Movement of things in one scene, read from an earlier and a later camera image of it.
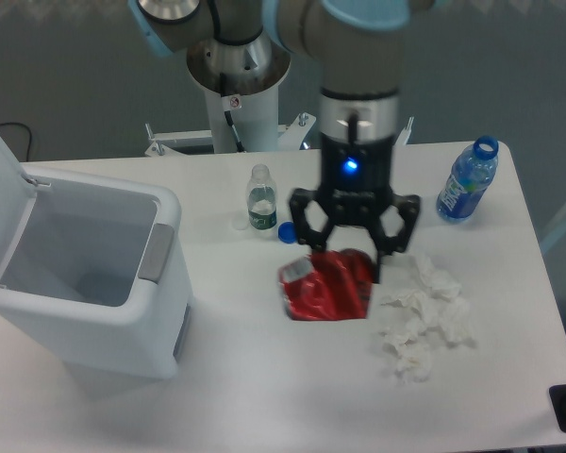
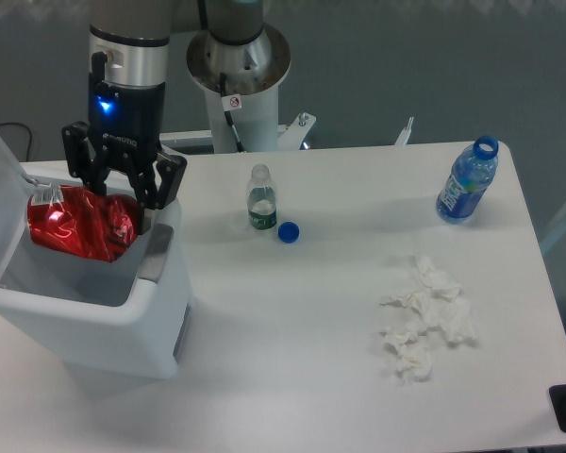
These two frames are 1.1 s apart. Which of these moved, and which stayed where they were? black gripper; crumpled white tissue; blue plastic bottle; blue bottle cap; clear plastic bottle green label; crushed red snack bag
Moved: crushed red snack bag; black gripper
Stayed: crumpled white tissue; blue bottle cap; clear plastic bottle green label; blue plastic bottle
